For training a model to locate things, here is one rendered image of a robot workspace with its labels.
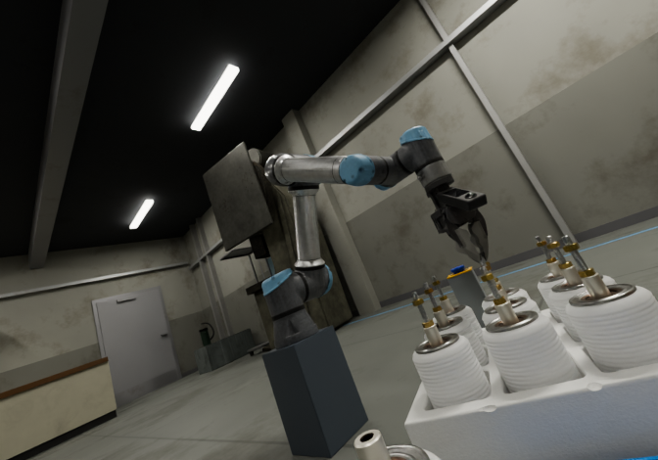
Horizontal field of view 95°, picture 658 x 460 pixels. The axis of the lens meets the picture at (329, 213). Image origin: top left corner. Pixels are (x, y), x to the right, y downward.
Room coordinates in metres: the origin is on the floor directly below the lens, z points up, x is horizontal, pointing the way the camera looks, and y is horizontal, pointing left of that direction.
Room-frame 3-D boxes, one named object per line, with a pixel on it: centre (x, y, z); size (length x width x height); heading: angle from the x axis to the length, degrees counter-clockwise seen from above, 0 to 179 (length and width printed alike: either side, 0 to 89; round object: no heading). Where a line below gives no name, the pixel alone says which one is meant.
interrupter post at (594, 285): (0.46, -0.30, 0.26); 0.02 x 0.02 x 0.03
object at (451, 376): (0.55, -0.08, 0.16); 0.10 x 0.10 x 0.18
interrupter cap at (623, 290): (0.46, -0.30, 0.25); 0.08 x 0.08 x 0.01
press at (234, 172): (4.27, 0.92, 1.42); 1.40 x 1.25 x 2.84; 51
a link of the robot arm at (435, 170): (0.74, -0.28, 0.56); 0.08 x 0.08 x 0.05
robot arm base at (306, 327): (1.06, 0.26, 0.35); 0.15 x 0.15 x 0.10
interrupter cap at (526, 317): (0.51, -0.19, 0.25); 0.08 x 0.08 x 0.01
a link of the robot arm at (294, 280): (1.06, 0.25, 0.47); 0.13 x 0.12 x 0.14; 137
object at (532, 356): (0.51, -0.19, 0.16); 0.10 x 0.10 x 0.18
